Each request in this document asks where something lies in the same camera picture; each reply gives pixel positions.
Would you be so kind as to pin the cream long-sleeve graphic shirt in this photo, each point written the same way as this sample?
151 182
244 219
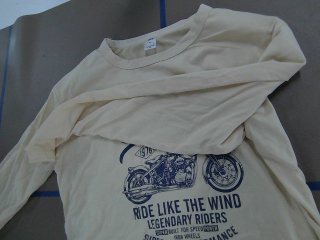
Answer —
171 136

